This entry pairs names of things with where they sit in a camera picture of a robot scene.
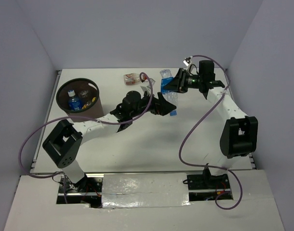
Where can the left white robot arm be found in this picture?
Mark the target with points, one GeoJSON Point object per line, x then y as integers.
{"type": "Point", "coordinates": [63, 143]}

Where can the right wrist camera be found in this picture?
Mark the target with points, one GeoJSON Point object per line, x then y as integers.
{"type": "Point", "coordinates": [188, 62]}

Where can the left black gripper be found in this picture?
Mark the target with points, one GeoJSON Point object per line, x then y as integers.
{"type": "Point", "coordinates": [161, 106]}

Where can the red cap plastic bottle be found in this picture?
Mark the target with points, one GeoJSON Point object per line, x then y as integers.
{"type": "Point", "coordinates": [133, 79]}

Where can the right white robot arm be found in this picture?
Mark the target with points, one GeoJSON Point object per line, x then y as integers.
{"type": "Point", "coordinates": [239, 133]}

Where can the dark brown round bin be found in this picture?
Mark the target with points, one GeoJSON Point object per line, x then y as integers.
{"type": "Point", "coordinates": [79, 84]}

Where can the blue label bottle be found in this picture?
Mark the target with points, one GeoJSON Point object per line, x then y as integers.
{"type": "Point", "coordinates": [85, 95]}
{"type": "Point", "coordinates": [170, 96]}
{"type": "Point", "coordinates": [74, 101]}

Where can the silver foil sheet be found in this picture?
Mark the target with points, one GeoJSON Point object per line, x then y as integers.
{"type": "Point", "coordinates": [144, 190]}

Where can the yellow cap orange bottle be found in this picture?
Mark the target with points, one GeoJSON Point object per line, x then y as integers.
{"type": "Point", "coordinates": [89, 103]}

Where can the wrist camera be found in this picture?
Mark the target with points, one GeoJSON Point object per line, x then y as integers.
{"type": "Point", "coordinates": [146, 89]}
{"type": "Point", "coordinates": [188, 62]}

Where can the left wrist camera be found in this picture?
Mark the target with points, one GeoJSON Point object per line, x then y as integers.
{"type": "Point", "coordinates": [146, 89]}

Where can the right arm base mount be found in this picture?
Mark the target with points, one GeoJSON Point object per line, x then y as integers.
{"type": "Point", "coordinates": [204, 187]}

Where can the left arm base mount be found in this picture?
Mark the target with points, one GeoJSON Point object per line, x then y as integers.
{"type": "Point", "coordinates": [89, 194]}

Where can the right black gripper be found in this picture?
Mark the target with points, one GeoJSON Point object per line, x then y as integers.
{"type": "Point", "coordinates": [178, 83]}

